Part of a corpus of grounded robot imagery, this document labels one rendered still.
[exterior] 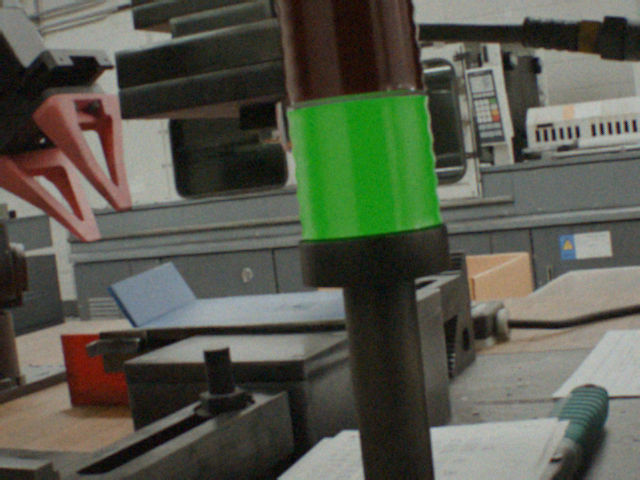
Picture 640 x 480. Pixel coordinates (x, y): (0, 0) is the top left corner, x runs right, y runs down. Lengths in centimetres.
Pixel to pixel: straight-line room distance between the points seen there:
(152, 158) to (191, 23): 569
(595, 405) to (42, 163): 37
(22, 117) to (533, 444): 37
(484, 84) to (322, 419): 462
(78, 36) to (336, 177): 895
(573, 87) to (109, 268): 332
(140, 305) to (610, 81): 646
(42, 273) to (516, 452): 759
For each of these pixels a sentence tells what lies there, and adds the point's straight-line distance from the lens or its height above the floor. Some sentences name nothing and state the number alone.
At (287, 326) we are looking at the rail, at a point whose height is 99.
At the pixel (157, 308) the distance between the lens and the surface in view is 63.
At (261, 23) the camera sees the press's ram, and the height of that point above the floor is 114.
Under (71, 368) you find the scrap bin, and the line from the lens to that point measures 85.
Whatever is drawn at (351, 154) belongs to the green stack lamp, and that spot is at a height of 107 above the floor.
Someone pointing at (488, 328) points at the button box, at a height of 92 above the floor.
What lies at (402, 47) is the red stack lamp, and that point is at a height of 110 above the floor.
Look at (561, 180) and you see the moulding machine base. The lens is 511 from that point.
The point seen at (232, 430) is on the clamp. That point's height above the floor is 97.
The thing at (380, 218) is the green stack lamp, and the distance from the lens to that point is 26.
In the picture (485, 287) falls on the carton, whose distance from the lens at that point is 289.
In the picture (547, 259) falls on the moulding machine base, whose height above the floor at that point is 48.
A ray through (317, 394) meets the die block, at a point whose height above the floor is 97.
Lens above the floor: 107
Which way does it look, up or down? 4 degrees down
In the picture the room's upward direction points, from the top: 7 degrees counter-clockwise
